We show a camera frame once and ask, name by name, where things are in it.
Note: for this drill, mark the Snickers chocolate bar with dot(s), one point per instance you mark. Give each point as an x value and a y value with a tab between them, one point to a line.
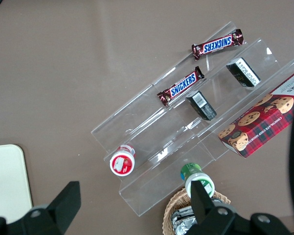
217	44
182	86

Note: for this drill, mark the silver foil-wrapped packs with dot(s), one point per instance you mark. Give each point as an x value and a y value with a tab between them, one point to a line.
182	220

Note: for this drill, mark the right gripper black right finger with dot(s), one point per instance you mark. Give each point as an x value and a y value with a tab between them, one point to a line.
203	210

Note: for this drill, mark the clear acrylic stepped shelf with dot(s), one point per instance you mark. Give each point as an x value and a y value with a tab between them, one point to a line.
146	127

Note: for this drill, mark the green yogurt cup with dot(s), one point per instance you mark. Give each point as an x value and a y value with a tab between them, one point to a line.
192	172

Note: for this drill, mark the light woven wicker basket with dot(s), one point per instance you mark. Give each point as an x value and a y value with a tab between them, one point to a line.
172	208

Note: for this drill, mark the beige plastic tray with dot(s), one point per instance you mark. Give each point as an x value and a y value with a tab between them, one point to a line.
7	181

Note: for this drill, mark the red strawberry yogurt cup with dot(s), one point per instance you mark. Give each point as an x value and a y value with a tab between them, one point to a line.
122	164

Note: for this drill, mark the small black carton box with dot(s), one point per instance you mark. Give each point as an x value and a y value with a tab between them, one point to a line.
244	73
201	106

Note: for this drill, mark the red tartan cookie box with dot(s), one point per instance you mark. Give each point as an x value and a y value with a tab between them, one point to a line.
261	124

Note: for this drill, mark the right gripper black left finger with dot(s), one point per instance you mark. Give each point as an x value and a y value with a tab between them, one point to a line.
63	210

